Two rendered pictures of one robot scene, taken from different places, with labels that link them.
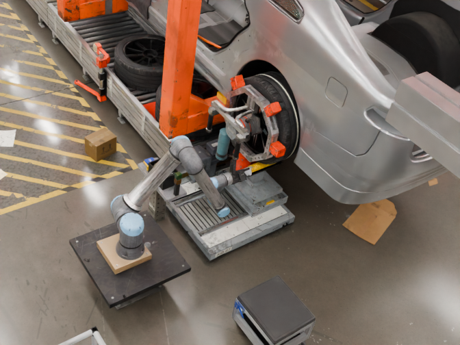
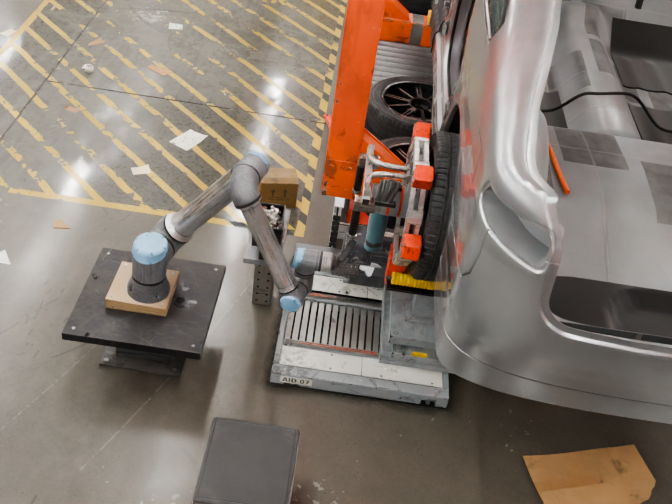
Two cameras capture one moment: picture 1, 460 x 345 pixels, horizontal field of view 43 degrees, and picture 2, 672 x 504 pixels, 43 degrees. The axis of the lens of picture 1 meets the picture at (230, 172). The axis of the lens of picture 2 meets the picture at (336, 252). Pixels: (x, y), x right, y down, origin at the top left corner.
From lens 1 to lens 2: 215 cm
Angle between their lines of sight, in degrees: 32
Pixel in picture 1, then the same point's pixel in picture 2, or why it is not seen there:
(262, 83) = (439, 138)
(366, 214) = (586, 469)
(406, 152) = (532, 299)
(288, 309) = (260, 476)
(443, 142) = not seen: outside the picture
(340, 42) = (512, 74)
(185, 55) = (354, 62)
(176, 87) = (337, 112)
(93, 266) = (93, 286)
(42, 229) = (121, 241)
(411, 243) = not seen: outside the picture
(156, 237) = (199, 299)
